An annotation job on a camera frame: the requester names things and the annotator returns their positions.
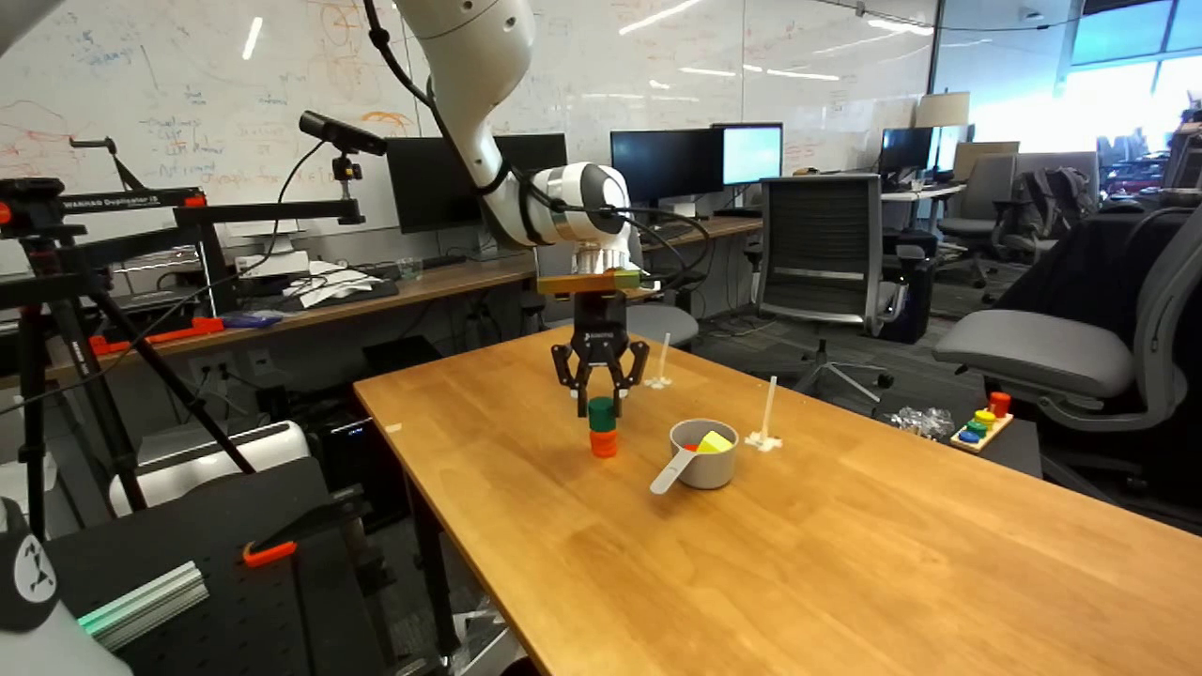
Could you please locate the black mesh office chair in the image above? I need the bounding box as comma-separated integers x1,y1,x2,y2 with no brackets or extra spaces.
754,173,899,406

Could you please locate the pale green tube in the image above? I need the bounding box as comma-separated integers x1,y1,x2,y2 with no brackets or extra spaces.
72,557,215,655

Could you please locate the low black side table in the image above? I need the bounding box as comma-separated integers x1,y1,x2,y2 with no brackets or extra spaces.
875,401,1045,481

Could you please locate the lit white screen monitor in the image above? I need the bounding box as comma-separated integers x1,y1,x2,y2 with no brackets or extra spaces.
716,121,787,190

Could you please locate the black camera on tripod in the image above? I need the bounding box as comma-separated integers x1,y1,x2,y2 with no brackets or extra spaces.
297,105,392,163

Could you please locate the black tripod with orange knobs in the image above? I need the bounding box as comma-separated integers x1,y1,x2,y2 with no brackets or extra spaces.
0,133,370,542

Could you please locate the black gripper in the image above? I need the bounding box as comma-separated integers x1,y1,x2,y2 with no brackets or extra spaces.
548,294,652,421

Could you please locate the white rounded tube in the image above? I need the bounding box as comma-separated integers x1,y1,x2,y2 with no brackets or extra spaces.
104,417,312,517

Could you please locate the crumpled clear plastic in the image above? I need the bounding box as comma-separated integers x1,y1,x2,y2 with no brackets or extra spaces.
888,401,959,442

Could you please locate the orange green wrist camera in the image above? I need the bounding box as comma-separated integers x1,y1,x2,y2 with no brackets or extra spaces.
533,263,662,299

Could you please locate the red bar clamp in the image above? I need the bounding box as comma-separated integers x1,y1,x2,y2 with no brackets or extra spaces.
85,313,234,365

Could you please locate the white peg stand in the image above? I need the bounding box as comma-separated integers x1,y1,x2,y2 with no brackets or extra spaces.
744,372,784,453
641,332,677,394

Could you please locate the colourful wooden stacking toy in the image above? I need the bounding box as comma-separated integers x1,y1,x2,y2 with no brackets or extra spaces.
946,388,1018,453

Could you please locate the orange clip handle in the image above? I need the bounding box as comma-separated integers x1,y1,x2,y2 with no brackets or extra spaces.
240,536,303,575

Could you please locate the gray pot with handle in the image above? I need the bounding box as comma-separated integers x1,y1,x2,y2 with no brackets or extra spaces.
646,417,744,499

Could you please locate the black cap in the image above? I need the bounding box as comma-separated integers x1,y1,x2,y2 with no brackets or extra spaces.
0,494,62,635

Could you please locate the long wooden wall desk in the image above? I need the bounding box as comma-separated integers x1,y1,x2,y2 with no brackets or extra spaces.
49,213,765,380

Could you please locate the large black monitor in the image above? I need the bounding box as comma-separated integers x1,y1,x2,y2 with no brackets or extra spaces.
384,133,572,237

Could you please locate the black equipment case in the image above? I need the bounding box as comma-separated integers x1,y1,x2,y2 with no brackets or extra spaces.
49,453,392,676

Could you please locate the white papers pile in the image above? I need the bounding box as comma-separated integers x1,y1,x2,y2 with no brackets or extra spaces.
235,247,385,313

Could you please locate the gray office chair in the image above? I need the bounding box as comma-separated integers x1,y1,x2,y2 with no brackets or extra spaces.
930,201,1202,504

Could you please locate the dark screen monitor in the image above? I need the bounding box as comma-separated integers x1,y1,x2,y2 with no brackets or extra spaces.
608,126,724,209

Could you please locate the beige office chair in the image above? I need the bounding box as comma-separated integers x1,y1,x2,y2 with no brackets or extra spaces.
935,140,1027,255

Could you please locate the small distant monitor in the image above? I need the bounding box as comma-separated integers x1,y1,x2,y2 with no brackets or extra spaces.
875,124,935,180

